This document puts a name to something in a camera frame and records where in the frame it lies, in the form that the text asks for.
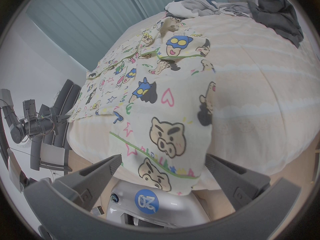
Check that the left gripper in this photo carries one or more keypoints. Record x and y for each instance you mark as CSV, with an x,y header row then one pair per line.
x,y
50,126

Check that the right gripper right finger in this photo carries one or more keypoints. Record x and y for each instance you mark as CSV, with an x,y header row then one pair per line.
x,y
240,184

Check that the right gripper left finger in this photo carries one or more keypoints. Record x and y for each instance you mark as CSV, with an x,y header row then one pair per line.
x,y
90,184

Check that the white printed pyjama top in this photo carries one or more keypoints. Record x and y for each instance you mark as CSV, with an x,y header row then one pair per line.
x,y
162,96

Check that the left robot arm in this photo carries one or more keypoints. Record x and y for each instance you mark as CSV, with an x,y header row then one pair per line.
x,y
17,131

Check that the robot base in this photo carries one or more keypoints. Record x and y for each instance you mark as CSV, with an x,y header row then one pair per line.
x,y
162,209

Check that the bed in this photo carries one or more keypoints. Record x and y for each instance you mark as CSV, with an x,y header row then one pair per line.
x,y
250,109

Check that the pile of clothes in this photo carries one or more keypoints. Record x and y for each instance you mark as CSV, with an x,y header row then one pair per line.
x,y
187,7

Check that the black chest of drawers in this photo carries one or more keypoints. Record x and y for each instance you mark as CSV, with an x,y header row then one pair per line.
x,y
67,101

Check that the black garment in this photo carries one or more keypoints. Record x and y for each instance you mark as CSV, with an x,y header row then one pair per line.
x,y
277,16

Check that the grey garment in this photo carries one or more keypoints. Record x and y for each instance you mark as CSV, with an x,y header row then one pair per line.
x,y
235,9

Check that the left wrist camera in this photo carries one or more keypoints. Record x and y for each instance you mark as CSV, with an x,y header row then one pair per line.
x,y
46,111

